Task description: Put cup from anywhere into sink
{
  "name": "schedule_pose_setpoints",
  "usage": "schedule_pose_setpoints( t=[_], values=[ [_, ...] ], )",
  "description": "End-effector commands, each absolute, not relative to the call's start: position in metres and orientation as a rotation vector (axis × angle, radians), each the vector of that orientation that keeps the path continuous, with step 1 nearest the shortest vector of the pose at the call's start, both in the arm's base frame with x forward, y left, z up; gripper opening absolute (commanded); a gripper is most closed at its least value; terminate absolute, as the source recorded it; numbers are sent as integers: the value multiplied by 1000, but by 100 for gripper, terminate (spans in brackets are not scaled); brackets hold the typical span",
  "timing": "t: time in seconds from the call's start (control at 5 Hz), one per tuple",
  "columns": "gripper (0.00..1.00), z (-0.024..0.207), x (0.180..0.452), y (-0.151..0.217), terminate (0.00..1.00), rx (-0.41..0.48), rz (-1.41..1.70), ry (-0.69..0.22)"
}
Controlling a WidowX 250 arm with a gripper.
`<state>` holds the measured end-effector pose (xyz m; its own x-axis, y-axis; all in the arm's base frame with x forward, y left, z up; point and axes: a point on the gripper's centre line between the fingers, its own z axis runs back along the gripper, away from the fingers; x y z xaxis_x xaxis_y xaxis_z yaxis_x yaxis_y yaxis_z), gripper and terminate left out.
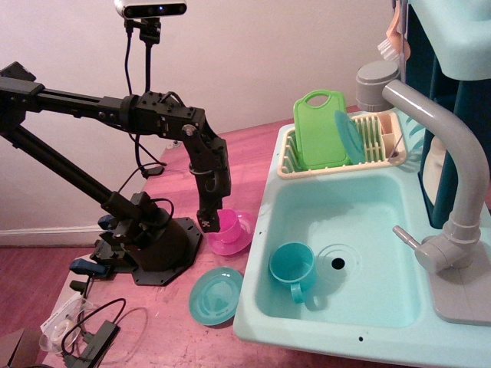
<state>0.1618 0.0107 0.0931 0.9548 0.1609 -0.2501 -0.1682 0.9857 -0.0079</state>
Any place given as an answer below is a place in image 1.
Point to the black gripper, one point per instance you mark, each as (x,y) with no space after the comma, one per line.
(213,187)

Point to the pink plastic cup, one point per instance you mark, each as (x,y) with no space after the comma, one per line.
(230,228)

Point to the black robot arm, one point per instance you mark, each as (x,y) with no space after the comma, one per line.
(144,240)

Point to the teal plastic cup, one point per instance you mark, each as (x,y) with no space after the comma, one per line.
(293,265)

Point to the teal toy sink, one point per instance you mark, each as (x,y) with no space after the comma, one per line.
(371,299)

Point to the pink plastic plate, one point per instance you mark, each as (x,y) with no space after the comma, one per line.
(247,223)

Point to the teal plastic plate on table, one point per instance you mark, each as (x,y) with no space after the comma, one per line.
(215,296)

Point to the green cutting board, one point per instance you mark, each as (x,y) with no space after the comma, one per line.
(318,142)

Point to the blue clamp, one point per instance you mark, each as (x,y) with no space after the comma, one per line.
(83,266)

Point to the teal plate in rack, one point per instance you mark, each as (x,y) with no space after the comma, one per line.
(350,137)

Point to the black usb hub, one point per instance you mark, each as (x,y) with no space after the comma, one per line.
(94,352)

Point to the clear plastic bag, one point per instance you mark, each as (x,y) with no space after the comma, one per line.
(58,327)

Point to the cream dish rack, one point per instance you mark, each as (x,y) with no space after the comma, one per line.
(383,147)

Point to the grey toy faucet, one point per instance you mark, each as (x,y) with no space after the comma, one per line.
(456,260)

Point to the white dish brush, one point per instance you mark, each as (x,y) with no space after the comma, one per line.
(395,46)

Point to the silver depth camera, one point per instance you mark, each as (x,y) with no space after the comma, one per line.
(133,9)

